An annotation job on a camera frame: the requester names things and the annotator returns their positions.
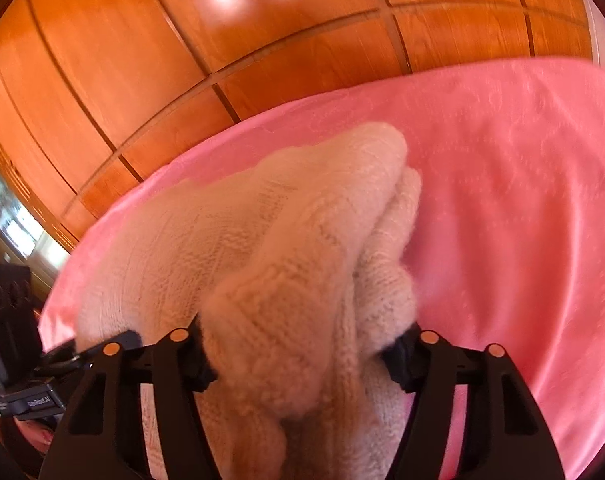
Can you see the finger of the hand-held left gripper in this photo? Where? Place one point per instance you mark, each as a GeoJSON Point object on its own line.
{"type": "Point", "coordinates": [130, 338]}

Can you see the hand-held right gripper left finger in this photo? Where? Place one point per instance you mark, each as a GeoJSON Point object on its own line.
{"type": "Point", "coordinates": [203, 366]}

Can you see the wooden wardrobe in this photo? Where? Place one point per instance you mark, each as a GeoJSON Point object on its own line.
{"type": "Point", "coordinates": [182, 35]}

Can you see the pink bed sheet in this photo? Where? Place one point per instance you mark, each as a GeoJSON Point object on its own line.
{"type": "Point", "coordinates": [507, 210]}

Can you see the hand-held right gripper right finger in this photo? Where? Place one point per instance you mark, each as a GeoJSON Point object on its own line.
{"type": "Point", "coordinates": [400, 366]}

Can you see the wooden glass door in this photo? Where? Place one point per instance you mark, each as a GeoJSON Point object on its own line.
{"type": "Point", "coordinates": [12, 225]}

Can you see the white knitted sweater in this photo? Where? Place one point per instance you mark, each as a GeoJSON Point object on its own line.
{"type": "Point", "coordinates": [282, 260]}

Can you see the person's left hand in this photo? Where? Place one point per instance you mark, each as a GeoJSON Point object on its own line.
{"type": "Point", "coordinates": [35, 437]}

